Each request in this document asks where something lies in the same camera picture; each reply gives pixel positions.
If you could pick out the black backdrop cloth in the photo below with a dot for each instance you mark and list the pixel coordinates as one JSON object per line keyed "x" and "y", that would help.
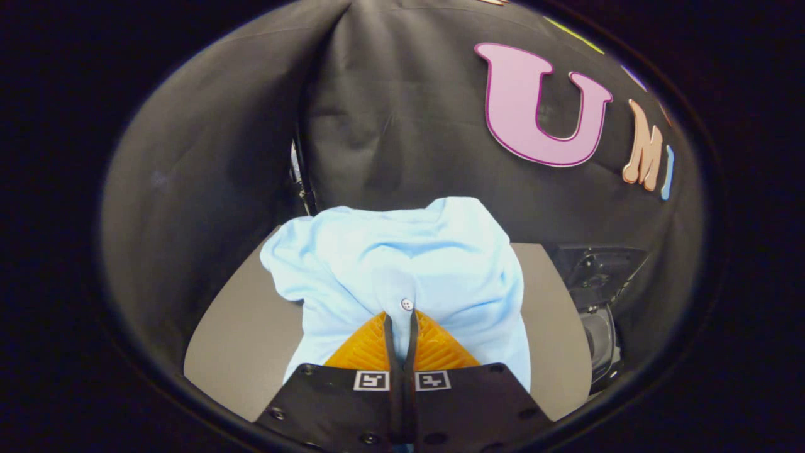
{"x": 409, "y": 126}

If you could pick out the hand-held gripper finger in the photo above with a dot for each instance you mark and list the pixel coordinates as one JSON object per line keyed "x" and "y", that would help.
{"x": 410, "y": 396}
{"x": 395, "y": 396}

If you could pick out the beige cabinet with dark frame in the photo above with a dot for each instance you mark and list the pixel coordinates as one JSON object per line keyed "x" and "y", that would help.
{"x": 239, "y": 340}

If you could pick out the black stand pole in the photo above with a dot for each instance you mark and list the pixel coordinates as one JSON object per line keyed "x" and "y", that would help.
{"x": 308, "y": 195}

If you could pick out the light blue shirt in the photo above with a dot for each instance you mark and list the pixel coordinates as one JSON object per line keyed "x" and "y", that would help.
{"x": 409, "y": 251}

